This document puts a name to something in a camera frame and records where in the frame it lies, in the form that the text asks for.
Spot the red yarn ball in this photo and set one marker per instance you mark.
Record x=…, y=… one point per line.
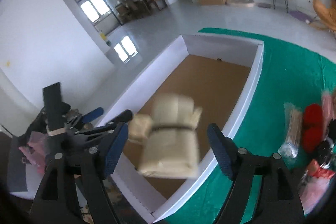
x=312, y=125

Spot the beige cloth with band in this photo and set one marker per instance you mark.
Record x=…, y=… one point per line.
x=168, y=136

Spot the red snack packet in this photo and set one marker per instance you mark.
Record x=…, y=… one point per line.
x=315, y=170

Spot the white cardboard storage box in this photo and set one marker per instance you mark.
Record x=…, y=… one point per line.
x=220, y=73

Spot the orange lounge chair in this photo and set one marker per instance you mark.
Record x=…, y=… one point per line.
x=326, y=15

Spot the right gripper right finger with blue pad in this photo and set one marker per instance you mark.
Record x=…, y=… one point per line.
x=278, y=200

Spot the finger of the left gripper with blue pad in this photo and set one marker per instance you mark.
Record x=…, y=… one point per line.
x=83, y=131
x=92, y=115

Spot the green satin tablecloth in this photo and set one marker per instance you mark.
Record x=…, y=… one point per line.
x=290, y=74

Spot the black lace hair accessory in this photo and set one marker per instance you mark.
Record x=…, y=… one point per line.
x=323, y=152

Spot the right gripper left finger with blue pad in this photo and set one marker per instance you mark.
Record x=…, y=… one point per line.
x=56, y=199

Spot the bag of cotton swabs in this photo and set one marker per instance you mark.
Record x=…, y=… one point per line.
x=293, y=131

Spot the pink mesh bath sponge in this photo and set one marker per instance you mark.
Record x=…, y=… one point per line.
x=311, y=189

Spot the pink packaged cloth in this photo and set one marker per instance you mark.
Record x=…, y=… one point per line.
x=328, y=109

